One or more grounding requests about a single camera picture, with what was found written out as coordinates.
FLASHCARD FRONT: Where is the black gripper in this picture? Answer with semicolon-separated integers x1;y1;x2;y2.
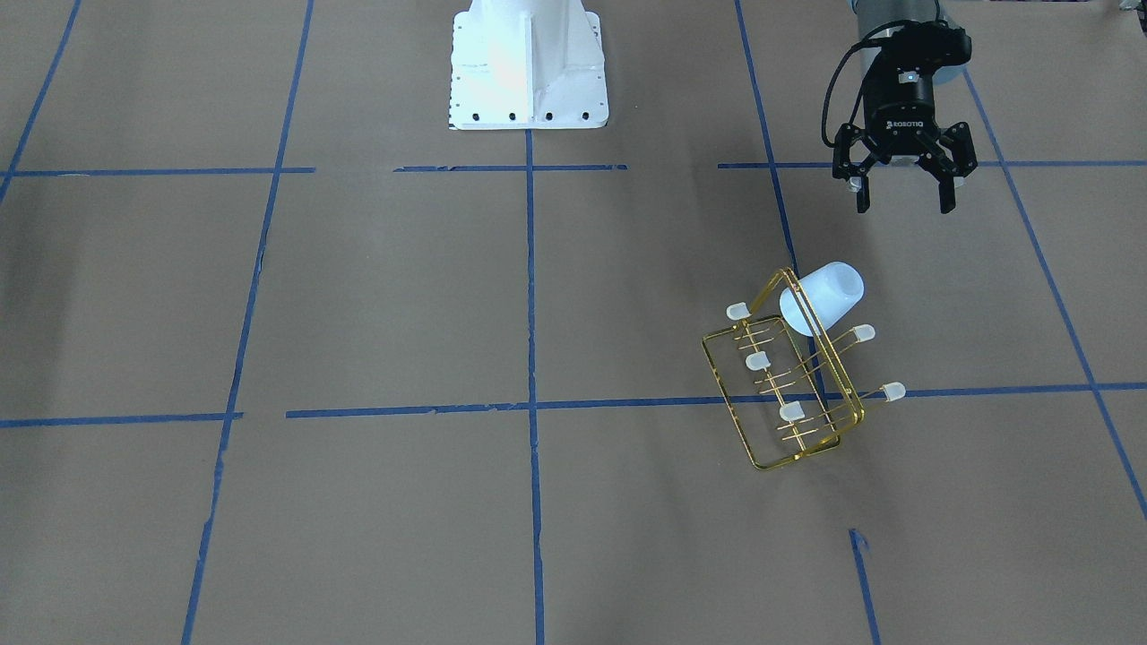
832;26;976;215

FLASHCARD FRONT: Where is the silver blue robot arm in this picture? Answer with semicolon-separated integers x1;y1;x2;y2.
821;1;980;215

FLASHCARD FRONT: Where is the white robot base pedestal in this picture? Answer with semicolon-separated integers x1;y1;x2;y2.
448;1;610;131

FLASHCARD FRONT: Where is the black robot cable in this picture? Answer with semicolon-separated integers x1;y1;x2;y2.
822;40;884;151

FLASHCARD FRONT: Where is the light blue plastic cup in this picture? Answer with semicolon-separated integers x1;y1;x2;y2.
780;262;865;336

